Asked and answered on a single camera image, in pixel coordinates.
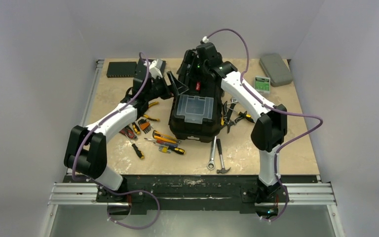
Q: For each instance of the grey plastic case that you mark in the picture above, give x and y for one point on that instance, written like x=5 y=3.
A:
x=276 y=69

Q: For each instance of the steel claw hammer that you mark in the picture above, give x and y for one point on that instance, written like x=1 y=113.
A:
x=223 y=169

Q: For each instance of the yellow black pliers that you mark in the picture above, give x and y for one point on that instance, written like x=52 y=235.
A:
x=150 y=114

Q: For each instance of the green white bit box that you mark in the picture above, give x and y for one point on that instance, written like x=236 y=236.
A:
x=262 y=85

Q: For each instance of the black plastic toolbox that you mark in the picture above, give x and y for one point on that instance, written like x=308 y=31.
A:
x=197 y=114

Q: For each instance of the short black yellow screwdriver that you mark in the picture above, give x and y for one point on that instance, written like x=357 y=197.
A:
x=138 y=152

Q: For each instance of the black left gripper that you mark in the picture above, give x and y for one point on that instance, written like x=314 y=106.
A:
x=168 y=93

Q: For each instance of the red blue small screwdriver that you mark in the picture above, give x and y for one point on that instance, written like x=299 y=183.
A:
x=161 y=142

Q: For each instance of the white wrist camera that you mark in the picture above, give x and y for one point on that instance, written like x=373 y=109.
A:
x=155 y=68
x=204 y=40

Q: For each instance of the silver ratchet wrench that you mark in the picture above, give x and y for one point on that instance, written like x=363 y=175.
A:
x=211 y=163

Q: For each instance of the black yellow long screwdriver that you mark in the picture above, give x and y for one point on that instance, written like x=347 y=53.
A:
x=232 y=101

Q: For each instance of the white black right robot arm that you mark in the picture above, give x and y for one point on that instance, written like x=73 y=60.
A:
x=270 y=126

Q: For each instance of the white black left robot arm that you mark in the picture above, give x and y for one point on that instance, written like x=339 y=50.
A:
x=86 y=150

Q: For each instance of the black multi pliers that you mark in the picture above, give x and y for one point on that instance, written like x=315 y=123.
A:
x=228 y=122

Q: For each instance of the black yellow phillips screwdriver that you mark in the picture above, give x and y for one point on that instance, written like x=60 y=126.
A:
x=176 y=150

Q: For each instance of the red black wire stripper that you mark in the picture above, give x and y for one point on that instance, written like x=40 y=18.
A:
x=129 y=133

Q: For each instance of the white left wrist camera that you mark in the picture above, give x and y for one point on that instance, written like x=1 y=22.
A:
x=155 y=68

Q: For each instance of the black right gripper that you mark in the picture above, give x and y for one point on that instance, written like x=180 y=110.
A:
x=189 y=69

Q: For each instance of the aluminium frame rail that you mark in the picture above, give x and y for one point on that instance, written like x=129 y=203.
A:
x=82 y=191

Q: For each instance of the orange utility knife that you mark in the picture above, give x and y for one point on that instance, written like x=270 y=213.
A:
x=166 y=138

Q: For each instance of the black network switch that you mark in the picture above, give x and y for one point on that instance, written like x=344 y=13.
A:
x=121 y=69

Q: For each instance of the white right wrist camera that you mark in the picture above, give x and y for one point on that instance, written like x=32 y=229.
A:
x=204 y=40

